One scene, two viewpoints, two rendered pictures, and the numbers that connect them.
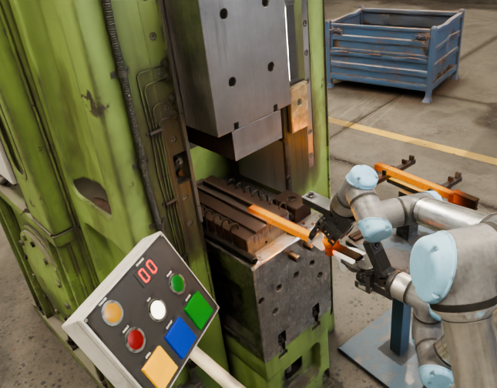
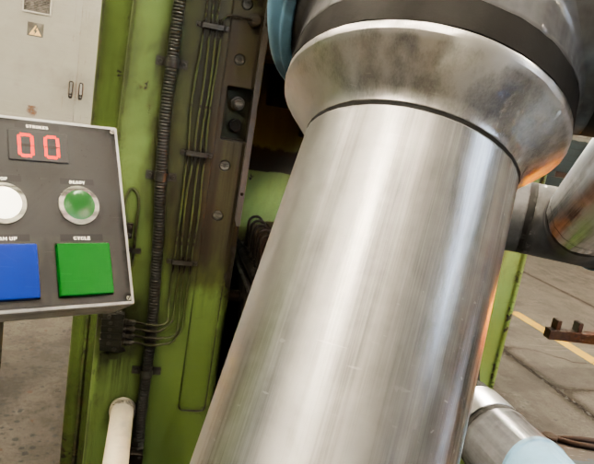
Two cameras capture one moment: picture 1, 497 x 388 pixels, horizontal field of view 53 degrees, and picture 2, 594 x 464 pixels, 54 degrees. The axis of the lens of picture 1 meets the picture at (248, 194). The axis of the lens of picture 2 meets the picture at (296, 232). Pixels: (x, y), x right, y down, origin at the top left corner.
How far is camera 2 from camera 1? 0.89 m
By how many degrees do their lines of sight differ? 30
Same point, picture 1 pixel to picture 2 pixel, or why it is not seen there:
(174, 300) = (51, 219)
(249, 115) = not seen: hidden behind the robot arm
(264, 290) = not seen: hidden behind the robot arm
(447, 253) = not seen: outside the picture
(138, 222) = (131, 152)
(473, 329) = (355, 133)
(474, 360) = (287, 277)
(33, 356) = (38, 409)
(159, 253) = (85, 147)
